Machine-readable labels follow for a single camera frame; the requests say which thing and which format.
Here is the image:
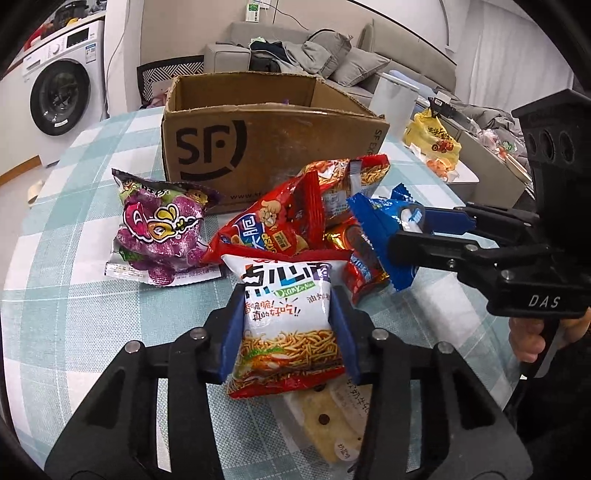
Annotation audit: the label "blue Oreo pack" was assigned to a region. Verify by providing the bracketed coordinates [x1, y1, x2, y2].
[348, 183, 426, 291]

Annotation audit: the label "red chocolate Oreo pack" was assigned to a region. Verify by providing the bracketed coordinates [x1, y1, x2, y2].
[324, 217, 390, 305]

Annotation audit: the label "clear nougat cracker pack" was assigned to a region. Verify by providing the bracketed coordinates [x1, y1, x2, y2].
[283, 375, 372, 467]

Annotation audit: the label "red cracker snack bag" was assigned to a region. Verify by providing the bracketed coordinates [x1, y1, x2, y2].
[204, 171, 325, 263]

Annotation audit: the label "white noodle snack bag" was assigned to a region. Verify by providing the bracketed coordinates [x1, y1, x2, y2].
[221, 250, 352, 399]

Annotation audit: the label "purple snack bag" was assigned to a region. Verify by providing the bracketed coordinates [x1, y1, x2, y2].
[104, 169, 221, 287]

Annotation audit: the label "person's right hand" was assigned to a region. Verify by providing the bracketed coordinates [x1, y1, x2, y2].
[508, 306, 591, 364]

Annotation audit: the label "orange fruits in bag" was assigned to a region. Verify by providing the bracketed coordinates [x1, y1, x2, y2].
[426, 158, 459, 183]

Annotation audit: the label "yellow plastic bag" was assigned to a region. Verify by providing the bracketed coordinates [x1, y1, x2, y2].
[403, 108, 462, 170]

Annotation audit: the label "teal plaid tablecloth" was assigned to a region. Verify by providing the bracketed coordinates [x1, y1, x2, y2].
[1, 108, 519, 464]

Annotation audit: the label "white trash bin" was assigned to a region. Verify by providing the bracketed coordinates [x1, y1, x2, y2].
[370, 73, 419, 141]

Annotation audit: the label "grey sofa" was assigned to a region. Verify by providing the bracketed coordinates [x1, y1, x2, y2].
[204, 20, 457, 106]

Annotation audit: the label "grey pillow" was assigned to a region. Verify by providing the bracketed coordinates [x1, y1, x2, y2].
[329, 48, 390, 87]

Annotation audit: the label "brown SF cardboard box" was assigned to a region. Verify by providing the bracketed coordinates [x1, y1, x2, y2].
[161, 72, 390, 213]

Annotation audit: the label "pile of clothes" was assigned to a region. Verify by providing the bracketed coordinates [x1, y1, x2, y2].
[249, 29, 352, 79]

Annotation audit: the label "beige slipper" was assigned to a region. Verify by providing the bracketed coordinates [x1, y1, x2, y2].
[27, 180, 44, 207]

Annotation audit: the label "black patterned chair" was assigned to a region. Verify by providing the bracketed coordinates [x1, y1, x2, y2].
[136, 54, 204, 108]

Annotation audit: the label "white washing machine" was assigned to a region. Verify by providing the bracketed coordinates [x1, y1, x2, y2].
[21, 13, 106, 166]

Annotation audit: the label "black rice cooker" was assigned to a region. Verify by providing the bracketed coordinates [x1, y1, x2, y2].
[52, 0, 88, 29]

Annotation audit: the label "white wall remote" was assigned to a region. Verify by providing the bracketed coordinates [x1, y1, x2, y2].
[245, 1, 260, 23]

